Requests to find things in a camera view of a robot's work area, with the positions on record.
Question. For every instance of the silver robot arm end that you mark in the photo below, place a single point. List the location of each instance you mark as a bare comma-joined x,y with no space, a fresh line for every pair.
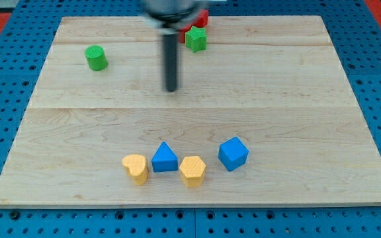
169,16

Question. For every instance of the wooden board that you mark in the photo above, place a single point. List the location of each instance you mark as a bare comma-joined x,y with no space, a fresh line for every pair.
275,82

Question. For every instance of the blue triangle block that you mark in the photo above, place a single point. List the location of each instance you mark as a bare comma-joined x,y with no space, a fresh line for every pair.
164,159

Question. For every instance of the yellow hexagon block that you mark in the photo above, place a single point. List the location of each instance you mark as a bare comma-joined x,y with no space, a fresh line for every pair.
192,171

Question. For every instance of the blue cube block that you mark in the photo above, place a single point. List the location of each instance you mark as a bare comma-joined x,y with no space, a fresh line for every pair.
233,153

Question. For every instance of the yellow heart block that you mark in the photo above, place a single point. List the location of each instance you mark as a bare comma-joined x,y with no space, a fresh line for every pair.
136,167

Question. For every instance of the green star block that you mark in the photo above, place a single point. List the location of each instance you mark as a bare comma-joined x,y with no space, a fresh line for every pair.
196,39

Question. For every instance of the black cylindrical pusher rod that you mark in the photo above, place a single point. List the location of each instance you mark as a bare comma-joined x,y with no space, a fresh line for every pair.
170,61

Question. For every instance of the red block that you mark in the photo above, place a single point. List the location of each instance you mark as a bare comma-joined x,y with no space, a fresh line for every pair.
201,21

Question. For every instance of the green cylinder block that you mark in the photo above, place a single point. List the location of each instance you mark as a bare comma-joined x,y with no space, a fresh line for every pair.
96,58

